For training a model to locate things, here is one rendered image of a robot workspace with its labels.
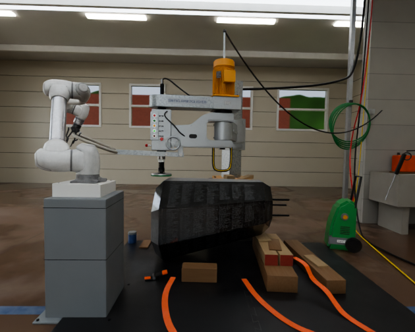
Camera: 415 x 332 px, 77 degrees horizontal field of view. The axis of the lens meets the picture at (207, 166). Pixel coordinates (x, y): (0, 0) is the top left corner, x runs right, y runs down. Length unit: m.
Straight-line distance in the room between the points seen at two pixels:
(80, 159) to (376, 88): 4.43
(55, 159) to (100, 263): 0.74
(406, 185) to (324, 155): 5.48
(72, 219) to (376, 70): 4.69
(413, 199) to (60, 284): 4.26
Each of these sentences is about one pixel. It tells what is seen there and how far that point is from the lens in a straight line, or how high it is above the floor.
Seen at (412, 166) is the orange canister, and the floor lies 0.94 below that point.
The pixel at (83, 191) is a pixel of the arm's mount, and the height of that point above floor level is 0.84.
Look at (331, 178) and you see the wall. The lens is 9.90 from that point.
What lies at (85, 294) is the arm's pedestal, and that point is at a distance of 2.07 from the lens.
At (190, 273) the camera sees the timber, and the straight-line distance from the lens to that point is 2.39.
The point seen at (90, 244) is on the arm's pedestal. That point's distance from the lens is 1.93.
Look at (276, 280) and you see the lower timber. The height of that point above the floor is 0.11.
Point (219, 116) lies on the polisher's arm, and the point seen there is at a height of 1.49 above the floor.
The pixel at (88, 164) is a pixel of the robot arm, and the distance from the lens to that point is 1.98.
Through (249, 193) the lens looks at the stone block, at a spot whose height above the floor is 0.72.
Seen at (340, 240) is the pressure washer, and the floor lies 0.12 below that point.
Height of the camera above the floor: 1.11
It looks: 3 degrees down
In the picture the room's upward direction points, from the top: 1 degrees clockwise
